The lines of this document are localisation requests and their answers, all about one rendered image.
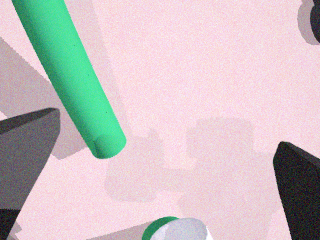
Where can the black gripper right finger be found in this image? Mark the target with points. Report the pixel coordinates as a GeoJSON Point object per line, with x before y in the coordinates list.
{"type": "Point", "coordinates": [298, 181]}

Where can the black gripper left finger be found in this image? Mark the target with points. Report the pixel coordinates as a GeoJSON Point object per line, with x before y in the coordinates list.
{"type": "Point", "coordinates": [26, 141]}

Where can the pale grey cup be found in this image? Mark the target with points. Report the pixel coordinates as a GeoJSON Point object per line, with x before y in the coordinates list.
{"type": "Point", "coordinates": [185, 228]}

